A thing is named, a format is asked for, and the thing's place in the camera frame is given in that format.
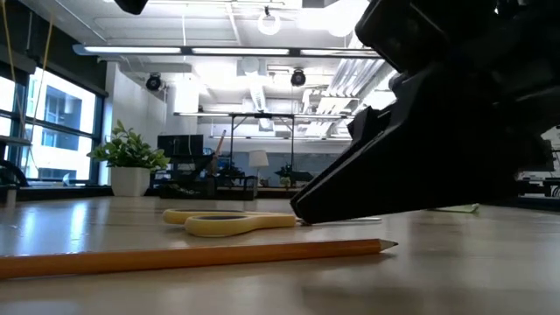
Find green plant in white pot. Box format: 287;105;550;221
87;119;172;199

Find black ceiling spotlight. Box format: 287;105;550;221
144;72;164;93
290;67;308;88

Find black aluminium table frame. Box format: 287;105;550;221
0;184;560;214

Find orange pencil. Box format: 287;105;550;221
0;237;400;282
211;129;228;177

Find black mesh desk organizer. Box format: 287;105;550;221
158;155;258;202

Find yellow-handled scissors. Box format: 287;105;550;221
162;207;384;239

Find white ring light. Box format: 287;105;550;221
256;5;283;37

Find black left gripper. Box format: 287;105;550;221
113;0;151;16

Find black framed window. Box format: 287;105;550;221
0;65;105;186

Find black monitor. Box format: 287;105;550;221
157;134;206;159

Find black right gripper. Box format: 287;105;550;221
353;0;560;194

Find overhead light bar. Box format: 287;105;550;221
72;43;382;60

